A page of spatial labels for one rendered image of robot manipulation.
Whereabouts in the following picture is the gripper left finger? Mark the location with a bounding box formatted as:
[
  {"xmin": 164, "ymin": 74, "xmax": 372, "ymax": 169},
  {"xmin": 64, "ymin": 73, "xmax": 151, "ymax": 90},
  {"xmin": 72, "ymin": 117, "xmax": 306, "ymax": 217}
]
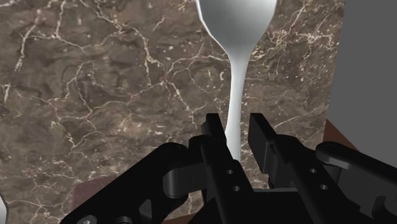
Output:
[{"xmin": 59, "ymin": 113, "xmax": 256, "ymax": 224}]

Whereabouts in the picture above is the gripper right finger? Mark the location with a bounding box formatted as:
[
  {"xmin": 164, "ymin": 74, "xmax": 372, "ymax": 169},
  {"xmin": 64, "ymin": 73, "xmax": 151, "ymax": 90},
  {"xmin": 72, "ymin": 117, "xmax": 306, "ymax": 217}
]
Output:
[{"xmin": 247, "ymin": 113, "xmax": 397, "ymax": 224}]

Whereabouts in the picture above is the white curved object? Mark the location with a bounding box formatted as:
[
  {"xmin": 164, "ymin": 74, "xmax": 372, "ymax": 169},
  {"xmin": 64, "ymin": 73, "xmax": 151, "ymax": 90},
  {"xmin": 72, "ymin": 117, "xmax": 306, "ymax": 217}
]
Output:
[{"xmin": 0, "ymin": 194, "xmax": 10, "ymax": 224}]

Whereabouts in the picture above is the white spoon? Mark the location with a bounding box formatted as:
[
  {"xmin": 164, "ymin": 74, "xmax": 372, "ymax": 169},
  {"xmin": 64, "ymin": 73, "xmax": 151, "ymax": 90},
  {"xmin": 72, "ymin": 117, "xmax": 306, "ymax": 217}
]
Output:
[{"xmin": 195, "ymin": 0, "xmax": 278, "ymax": 164}]

